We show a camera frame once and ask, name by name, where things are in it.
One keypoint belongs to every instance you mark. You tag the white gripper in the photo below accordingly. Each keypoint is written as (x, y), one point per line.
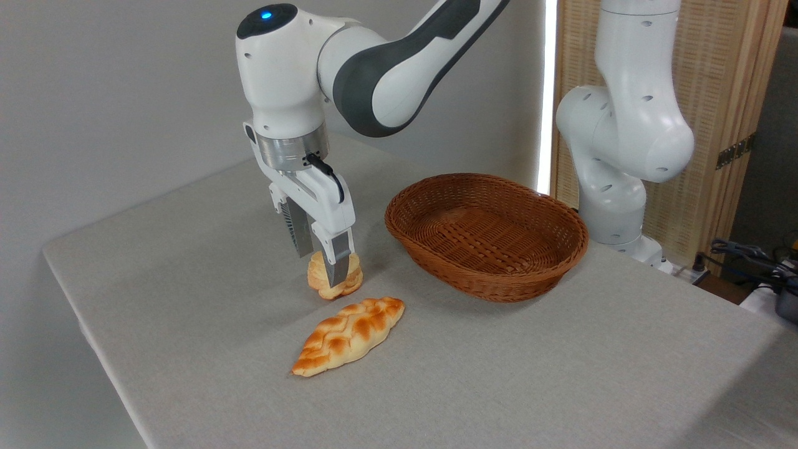
(327, 202)

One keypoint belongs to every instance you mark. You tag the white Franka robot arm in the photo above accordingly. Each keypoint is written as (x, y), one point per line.
(399, 68)

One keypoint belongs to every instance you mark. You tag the long braided bread loaf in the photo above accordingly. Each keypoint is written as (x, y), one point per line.
(349, 333)

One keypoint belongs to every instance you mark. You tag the grey box device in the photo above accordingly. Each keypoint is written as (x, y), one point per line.
(788, 307)

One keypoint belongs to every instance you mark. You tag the grey fabric tablecloth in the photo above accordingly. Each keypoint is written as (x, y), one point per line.
(499, 374)

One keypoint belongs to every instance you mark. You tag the white power strip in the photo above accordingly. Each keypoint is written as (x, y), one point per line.
(686, 273)

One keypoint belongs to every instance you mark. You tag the wooden woven folding screen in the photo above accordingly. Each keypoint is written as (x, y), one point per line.
(717, 75)

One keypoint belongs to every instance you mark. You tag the small round bread roll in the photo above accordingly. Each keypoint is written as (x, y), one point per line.
(355, 274)

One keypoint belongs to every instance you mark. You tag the brown oval wicker basket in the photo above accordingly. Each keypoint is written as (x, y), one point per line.
(492, 240)

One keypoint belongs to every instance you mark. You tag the dark metal screen hinge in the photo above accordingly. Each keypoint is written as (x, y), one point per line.
(734, 152)

